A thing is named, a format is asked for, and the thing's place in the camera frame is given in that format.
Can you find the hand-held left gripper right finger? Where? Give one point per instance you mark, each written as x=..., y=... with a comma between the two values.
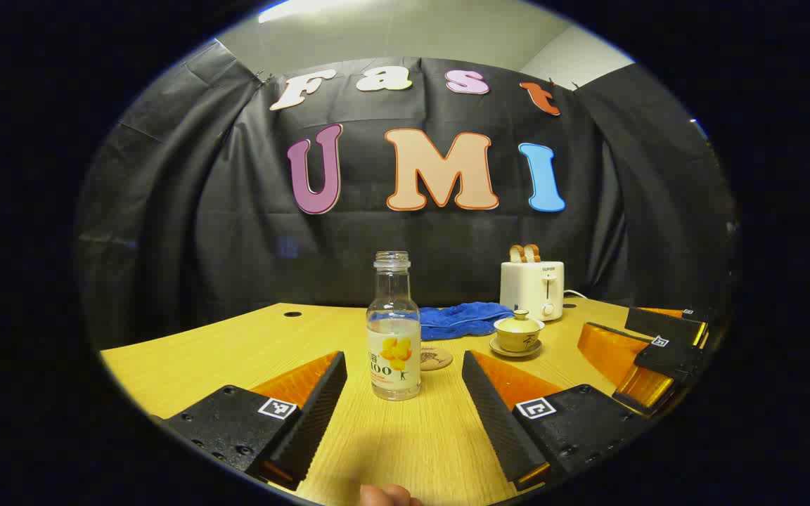
x=493, y=411

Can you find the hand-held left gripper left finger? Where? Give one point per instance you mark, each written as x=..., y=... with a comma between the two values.
x=317, y=407

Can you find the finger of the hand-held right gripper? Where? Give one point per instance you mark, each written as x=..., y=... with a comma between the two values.
x=672, y=360
x=665, y=325

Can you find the round cork coaster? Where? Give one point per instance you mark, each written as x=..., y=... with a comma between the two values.
x=441, y=360

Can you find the cream ceramic teacup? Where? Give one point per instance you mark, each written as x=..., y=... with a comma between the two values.
x=519, y=341

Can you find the cream teacup lid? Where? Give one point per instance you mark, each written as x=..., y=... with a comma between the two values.
x=519, y=323

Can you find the clear water bottle yellow label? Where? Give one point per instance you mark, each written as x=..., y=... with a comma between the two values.
x=394, y=351

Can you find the cream ceramic saucer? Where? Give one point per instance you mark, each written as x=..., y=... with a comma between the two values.
x=510, y=352

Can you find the blue towel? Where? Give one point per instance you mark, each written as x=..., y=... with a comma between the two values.
x=461, y=320

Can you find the white toaster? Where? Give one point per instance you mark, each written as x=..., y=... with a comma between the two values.
x=528, y=288

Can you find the toast bread slice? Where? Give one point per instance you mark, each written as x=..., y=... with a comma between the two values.
x=516, y=254
x=533, y=253

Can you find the black backdrop cloth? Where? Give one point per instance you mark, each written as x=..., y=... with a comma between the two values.
x=236, y=246

